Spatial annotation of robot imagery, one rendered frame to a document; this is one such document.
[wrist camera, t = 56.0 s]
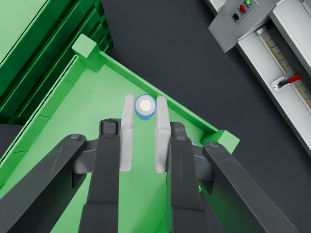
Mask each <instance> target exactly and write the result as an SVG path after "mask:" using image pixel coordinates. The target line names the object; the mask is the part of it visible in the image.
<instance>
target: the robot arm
mask: <svg viewBox="0 0 311 233"><path fill-rule="evenodd" d="M134 109H135V95H134V94H132V93H128V94H127V95H126V97H125V103H124V110H123V115H122V119H117V118H109V119H104V120H101V121H100V122H99V137H98V139H95V140H90V141H87V138H86V136H84V135H80V134H70V135H67V136H65V137H64V138H63V139H62V140H61V141H60V142H59V143H58V144H57V145H56V146H55V147H54V148H53V149H52V150H51V151H49V152H48V153H47V154H46V155H45V156H44V157H43V158H42V159H41V160H40V161H39V162H38V163H37V164H36V165H35V166H34V167H33V168H32V169H31V170H30V171H29V172H28V173H27V174H26V175H24V176H23V177H22V178H21V179H20V180H19V181H18V182H17V183H16V184H15V185H14V186H13V187H12V188H11V189H10V190H9V191H8V192H7V193H6V194H5V195H4V196H3V197H2V198H1V199H0V233H50V232H51V230H52V229H53V227H54V226H55V224H56V223H57V221H58V220H59V218H60V217H61V215H62V214H63V212H64V210H65V209H66V207H67V206H68V205H69V203H70V202H71V200H72V198H73V197H74V195H75V194H76V192H77V191H78V189H79V188H80V186H81V185H82V183H83V182H84V180H85V179H86V177H87V173H92V174H91V179H90V185H89V189H88V195H87V201H86V204H84V205H83V209H82V214H81V220H80V224H79V229H78V233H118V208H119V203H118V199H119V170H120V171H126V172H128V171H129V170H131V155H132V140H133V125H134ZM154 138H155V172H156V173H165V172H167V176H166V185H167V188H166V230H165V233H211V232H210V227H209V221H208V216H207V211H206V210H205V209H202V203H201V197H200V191H199V186H200V188H201V189H202V191H203V193H204V195H205V196H206V198H207V200H208V202H209V204H210V206H211V207H212V209H213V211H214V213H215V215H216V216H217V218H218V220H219V222H220V224H221V225H222V227H223V229H224V231H225V232H226V233H300V232H299V231H298V230H297V228H296V227H295V226H294V225H293V224H292V223H291V222H290V221H289V220H288V219H287V217H286V216H285V215H284V214H283V213H282V212H281V210H280V209H279V208H278V207H277V206H276V205H275V204H274V202H273V201H272V200H271V199H270V198H269V197H268V196H267V194H266V193H265V192H264V191H263V190H262V189H261V188H260V186H259V185H258V184H257V183H256V182H255V181H254V180H253V178H252V177H251V176H250V175H249V174H248V173H247V172H246V171H245V170H244V168H243V167H242V166H241V165H240V164H239V163H238V162H237V160H236V159H235V158H234V157H233V156H232V155H231V154H230V152H229V151H228V150H227V149H226V148H225V147H224V146H223V145H222V144H220V143H218V142H214V141H213V142H212V141H210V142H206V143H204V144H203V147H199V146H196V145H194V144H192V140H191V139H190V138H189V137H188V136H187V133H186V129H185V125H184V124H182V123H181V122H170V120H169V114H168V106H167V99H166V97H165V96H158V97H157V101H156V111H155V126H154Z"/></svg>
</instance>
